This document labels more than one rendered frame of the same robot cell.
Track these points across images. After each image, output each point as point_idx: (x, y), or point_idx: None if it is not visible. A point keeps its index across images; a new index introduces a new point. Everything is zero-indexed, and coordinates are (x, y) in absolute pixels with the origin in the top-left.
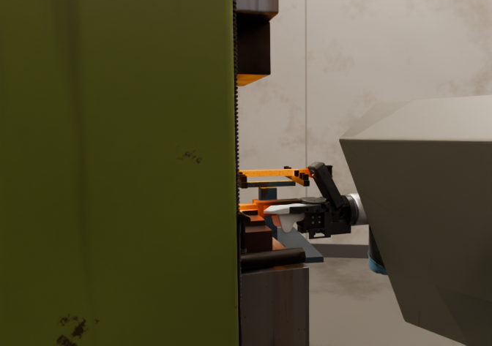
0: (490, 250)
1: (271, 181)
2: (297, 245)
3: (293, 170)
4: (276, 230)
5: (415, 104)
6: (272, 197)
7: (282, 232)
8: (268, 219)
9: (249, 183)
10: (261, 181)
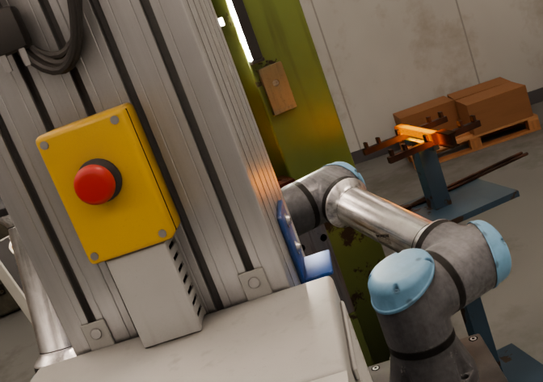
0: None
1: (423, 140)
2: (436, 219)
3: (425, 133)
4: (431, 196)
5: None
6: (418, 160)
7: (482, 196)
8: (423, 182)
9: (408, 140)
10: (414, 140)
